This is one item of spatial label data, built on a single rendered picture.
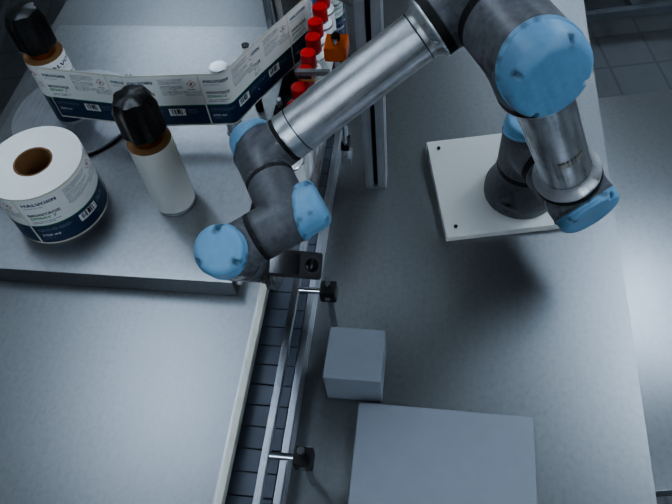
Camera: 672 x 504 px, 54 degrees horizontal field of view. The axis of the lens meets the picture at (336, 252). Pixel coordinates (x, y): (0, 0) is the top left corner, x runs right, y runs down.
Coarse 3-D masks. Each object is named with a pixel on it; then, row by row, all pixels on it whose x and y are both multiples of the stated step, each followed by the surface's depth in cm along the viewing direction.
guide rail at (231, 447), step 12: (264, 288) 124; (264, 300) 123; (264, 312) 123; (252, 336) 119; (252, 348) 117; (252, 360) 116; (240, 384) 113; (240, 396) 112; (240, 408) 111; (240, 420) 111; (228, 444) 108; (228, 456) 106; (228, 468) 105; (228, 480) 105
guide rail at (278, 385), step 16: (320, 144) 138; (320, 160) 135; (288, 320) 114; (288, 336) 113; (288, 352) 112; (272, 400) 106; (272, 416) 105; (272, 432) 103; (256, 480) 99; (256, 496) 98
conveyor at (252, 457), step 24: (312, 240) 134; (288, 288) 128; (264, 336) 122; (264, 360) 120; (288, 360) 119; (264, 384) 117; (288, 384) 116; (264, 408) 114; (288, 408) 117; (240, 432) 112; (264, 432) 112; (240, 456) 110; (240, 480) 108
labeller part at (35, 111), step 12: (96, 72) 168; (108, 72) 168; (36, 96) 165; (24, 108) 163; (36, 108) 162; (48, 108) 162; (12, 120) 161; (24, 120) 160; (36, 120) 160; (48, 120) 159; (84, 120) 158; (96, 120) 158; (12, 132) 158; (84, 132) 156; (96, 132) 156; (108, 132) 155; (84, 144) 154; (96, 144) 153; (108, 144) 154
